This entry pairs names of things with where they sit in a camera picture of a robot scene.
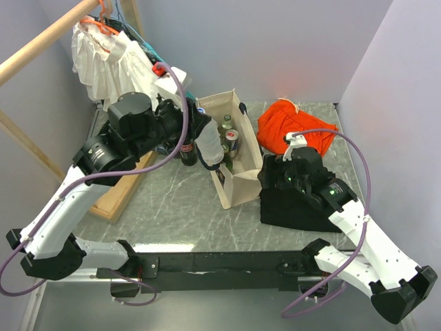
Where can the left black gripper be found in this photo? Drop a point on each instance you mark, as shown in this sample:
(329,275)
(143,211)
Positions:
(196,119)

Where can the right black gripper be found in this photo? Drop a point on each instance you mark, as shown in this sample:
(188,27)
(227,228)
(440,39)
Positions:
(273,163)

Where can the coca-cola glass bottle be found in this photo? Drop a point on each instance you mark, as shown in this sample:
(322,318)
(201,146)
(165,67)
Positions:
(188,153)

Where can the cream canvas tote bag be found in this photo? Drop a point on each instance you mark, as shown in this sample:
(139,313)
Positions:
(240,185)

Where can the pocari sweat plastic bottle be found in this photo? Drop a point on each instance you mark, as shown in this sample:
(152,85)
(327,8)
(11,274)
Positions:
(208,139)

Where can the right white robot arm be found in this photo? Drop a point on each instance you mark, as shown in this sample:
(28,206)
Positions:
(395,283)

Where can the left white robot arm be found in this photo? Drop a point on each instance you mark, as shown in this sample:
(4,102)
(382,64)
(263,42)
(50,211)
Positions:
(51,251)

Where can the black cloth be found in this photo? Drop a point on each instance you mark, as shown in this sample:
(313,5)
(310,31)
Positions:
(287,209)

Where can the orange cloth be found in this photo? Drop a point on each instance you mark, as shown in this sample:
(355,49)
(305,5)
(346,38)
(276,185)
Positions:
(283,117)

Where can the teal garment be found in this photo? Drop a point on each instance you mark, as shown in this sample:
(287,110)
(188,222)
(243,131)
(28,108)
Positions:
(152,53)

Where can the white ruffled garment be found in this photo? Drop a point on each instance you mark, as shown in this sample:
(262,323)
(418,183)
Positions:
(110,66)

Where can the green glass bottle gold cap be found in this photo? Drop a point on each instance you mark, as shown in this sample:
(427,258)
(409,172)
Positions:
(227,160)

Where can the red bull can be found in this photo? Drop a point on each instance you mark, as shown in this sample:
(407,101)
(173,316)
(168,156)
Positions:
(232,140)

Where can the wooden tray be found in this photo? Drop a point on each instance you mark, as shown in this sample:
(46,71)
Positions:
(112,204)

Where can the far clear glass bottle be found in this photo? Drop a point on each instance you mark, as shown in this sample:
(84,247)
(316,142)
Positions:
(227,123)

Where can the dark floral garment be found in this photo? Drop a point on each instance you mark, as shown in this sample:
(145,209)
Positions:
(132,35)

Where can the orange clothes hanger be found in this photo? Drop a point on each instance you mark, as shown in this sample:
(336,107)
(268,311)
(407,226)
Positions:
(100,27)

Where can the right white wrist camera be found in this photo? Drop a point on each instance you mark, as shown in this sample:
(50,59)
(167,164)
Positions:
(294,140)

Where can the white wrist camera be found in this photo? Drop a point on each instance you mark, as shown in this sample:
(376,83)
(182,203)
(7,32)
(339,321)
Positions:
(167,87)
(294,140)

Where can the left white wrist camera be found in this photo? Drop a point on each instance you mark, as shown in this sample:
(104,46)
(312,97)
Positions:
(167,87)

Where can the wooden clothes rail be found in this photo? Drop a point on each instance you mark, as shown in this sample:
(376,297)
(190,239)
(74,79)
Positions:
(28,53)

